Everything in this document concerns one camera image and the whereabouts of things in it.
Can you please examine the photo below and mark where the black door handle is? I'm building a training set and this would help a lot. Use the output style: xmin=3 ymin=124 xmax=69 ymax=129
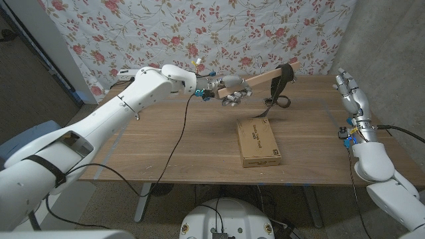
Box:
xmin=0 ymin=29 xmax=18 ymax=42

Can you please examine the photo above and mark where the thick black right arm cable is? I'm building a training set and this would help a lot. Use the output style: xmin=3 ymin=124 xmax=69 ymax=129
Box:
xmin=377 ymin=124 xmax=425 ymax=144

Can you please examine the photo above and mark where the black leather belt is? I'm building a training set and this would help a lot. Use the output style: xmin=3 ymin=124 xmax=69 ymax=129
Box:
xmin=256 ymin=63 xmax=296 ymax=119

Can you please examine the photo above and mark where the blue plastic bin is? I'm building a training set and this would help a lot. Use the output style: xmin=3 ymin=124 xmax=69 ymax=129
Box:
xmin=0 ymin=119 xmax=62 ymax=160

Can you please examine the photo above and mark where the long wooden stick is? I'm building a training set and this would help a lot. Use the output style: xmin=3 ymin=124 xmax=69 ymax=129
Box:
xmin=217 ymin=60 xmax=301 ymax=100

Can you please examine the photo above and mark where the black power strip cable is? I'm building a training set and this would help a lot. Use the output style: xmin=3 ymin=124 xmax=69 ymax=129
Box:
xmin=110 ymin=78 xmax=135 ymax=90

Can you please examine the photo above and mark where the brown cardboard box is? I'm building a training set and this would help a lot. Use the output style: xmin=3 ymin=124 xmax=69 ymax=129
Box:
xmin=236 ymin=117 xmax=282 ymax=169

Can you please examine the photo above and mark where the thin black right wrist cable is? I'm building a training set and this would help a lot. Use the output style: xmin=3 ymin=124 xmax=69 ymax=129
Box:
xmin=347 ymin=147 xmax=373 ymax=239

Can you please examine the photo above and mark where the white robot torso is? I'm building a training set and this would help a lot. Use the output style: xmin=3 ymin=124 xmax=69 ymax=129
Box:
xmin=179 ymin=197 xmax=276 ymax=239

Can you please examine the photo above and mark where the floral backdrop cloth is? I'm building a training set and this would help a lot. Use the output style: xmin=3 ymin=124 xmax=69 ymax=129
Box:
xmin=37 ymin=0 xmax=358 ymax=104

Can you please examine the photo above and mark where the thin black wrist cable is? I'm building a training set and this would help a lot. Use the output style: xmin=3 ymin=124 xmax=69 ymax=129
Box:
xmin=347 ymin=147 xmax=373 ymax=239
xmin=64 ymin=94 xmax=195 ymax=199

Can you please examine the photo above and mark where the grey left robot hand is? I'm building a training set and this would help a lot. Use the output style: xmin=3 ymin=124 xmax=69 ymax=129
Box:
xmin=208 ymin=74 xmax=253 ymax=108

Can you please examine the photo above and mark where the black round fan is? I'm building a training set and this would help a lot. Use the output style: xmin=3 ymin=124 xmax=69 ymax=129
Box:
xmin=151 ymin=183 xmax=174 ymax=197

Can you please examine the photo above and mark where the black power adapter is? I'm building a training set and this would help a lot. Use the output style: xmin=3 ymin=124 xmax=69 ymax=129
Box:
xmin=272 ymin=218 xmax=303 ymax=239

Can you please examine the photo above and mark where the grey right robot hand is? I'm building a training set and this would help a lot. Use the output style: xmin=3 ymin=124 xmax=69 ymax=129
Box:
xmin=332 ymin=67 xmax=373 ymax=124

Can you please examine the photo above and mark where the black torso cable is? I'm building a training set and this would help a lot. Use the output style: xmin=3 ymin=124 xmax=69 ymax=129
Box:
xmin=198 ymin=197 xmax=225 ymax=234

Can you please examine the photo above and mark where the thin black loose cable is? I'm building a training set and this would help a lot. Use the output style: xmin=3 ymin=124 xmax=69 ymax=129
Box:
xmin=44 ymin=194 xmax=110 ymax=230

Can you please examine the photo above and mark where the white power strip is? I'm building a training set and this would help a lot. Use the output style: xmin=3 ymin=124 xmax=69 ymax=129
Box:
xmin=116 ymin=68 xmax=140 ymax=81

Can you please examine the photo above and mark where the thin black left wrist cable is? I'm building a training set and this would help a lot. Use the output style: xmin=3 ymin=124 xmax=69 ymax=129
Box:
xmin=64 ymin=94 xmax=195 ymax=199

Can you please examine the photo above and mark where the grey table leg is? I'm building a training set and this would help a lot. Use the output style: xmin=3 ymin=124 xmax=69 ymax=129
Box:
xmin=302 ymin=185 xmax=323 ymax=229
xmin=133 ymin=182 xmax=153 ymax=223

